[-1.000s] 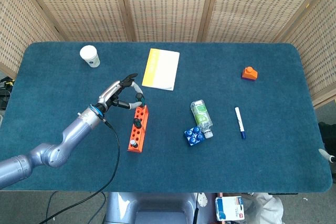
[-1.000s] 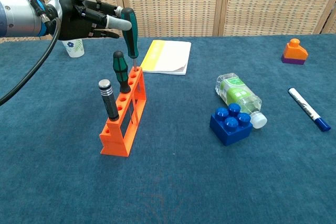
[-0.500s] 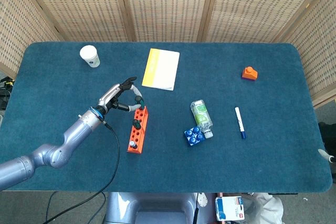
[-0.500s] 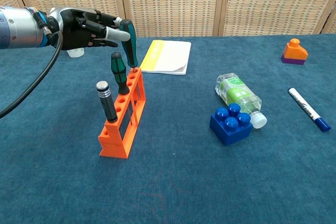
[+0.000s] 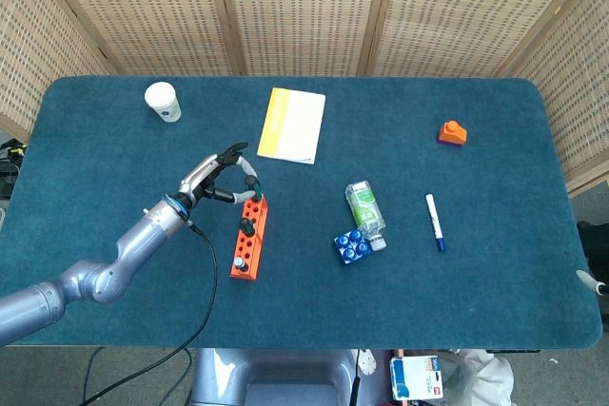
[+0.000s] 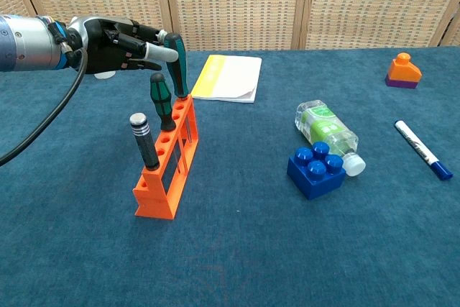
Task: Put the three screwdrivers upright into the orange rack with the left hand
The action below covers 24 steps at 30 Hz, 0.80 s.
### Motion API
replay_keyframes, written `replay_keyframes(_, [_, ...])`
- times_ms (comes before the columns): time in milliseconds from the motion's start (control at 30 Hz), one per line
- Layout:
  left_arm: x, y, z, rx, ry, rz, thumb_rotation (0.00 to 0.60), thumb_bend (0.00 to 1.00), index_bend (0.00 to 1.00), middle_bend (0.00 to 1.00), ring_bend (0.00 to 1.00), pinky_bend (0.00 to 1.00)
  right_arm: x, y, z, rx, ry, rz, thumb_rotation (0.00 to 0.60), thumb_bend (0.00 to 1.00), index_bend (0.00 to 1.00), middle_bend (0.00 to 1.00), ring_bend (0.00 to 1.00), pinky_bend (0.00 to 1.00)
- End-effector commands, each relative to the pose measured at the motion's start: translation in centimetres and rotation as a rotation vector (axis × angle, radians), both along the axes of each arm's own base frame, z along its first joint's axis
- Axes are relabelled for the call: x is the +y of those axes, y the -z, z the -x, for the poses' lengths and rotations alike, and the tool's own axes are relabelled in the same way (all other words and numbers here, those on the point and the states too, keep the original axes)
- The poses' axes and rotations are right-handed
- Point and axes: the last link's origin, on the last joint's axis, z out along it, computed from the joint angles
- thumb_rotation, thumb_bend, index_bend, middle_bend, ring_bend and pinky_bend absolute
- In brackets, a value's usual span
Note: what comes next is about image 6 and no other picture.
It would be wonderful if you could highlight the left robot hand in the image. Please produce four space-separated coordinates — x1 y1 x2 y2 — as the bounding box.
66 15 180 76

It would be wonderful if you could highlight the orange screwdriver rack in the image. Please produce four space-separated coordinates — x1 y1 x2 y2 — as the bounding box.
132 93 200 220

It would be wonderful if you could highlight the teal handled screwdriver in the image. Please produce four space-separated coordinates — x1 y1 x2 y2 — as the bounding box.
162 32 192 142

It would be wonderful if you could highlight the white marker blue cap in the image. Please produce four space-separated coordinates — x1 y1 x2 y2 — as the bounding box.
394 119 454 181

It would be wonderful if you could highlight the clear bottle green label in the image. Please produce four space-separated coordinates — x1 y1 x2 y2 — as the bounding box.
295 99 367 178

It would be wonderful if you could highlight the black silver knurled screwdriver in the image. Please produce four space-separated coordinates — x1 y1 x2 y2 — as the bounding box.
129 112 160 171

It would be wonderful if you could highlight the blue felt table mat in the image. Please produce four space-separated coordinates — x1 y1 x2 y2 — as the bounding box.
0 45 460 307

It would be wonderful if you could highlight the yellow white notepad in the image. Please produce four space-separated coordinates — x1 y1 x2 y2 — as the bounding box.
190 54 263 104

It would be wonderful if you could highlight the orange purple toy block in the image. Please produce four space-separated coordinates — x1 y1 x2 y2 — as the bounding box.
385 52 423 89

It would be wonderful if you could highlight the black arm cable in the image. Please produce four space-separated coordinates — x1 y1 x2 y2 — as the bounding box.
0 47 89 168

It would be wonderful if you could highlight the green black striped screwdriver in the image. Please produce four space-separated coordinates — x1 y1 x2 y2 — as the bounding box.
149 72 183 173

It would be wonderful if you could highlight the woven bamboo folding screen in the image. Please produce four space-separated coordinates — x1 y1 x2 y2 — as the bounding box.
0 0 460 60

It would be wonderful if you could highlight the blue toy brick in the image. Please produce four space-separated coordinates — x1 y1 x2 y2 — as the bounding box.
286 142 347 201

